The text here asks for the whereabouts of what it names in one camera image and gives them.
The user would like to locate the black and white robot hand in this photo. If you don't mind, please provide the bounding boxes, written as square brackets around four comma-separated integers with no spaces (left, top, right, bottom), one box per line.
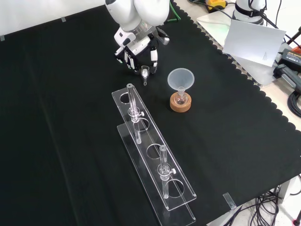
[114,27,159,76]

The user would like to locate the translucent plastic funnel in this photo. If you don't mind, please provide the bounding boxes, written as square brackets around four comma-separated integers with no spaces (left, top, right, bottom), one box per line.
[167,67,196,95]

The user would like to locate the clear acrylic funnel stand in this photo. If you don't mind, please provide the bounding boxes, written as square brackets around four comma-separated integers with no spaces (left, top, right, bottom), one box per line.
[111,82,198,225]

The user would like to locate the small round-bottom glass flask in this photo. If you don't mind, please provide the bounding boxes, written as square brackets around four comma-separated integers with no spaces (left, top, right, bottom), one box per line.
[175,86,188,105]

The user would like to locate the yellow stop button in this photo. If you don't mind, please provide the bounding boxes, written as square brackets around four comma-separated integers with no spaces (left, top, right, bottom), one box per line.
[206,0,228,12]

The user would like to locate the black cloth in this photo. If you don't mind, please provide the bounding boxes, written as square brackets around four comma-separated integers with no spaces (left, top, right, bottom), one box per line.
[0,0,301,226]

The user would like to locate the pale board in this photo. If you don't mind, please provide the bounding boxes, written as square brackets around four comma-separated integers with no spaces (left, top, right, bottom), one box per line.
[222,19,287,67]

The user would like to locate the black power adapter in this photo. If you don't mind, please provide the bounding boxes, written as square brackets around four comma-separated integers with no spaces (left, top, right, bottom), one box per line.
[280,48,301,68]

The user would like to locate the black tripod leg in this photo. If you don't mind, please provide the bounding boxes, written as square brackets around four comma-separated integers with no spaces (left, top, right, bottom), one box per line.
[284,24,301,46]

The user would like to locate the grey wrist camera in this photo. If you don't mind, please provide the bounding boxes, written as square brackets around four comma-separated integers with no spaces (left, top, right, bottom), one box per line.
[156,27,171,46]

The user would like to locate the green cable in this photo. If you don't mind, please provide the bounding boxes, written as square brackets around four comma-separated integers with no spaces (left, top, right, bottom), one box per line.
[166,1,182,24]

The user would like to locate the cork ring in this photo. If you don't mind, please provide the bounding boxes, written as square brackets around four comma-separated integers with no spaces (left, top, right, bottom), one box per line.
[169,91,192,113]

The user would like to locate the black handle clamp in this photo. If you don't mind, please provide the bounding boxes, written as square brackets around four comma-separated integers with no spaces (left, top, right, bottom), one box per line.
[273,63,301,92]

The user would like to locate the coiled black cable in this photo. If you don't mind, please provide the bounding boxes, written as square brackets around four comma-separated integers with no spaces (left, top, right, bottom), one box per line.
[287,90,301,118]

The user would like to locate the black floor cable bundle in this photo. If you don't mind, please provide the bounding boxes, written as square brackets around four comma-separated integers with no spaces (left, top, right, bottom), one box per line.
[248,186,283,226]

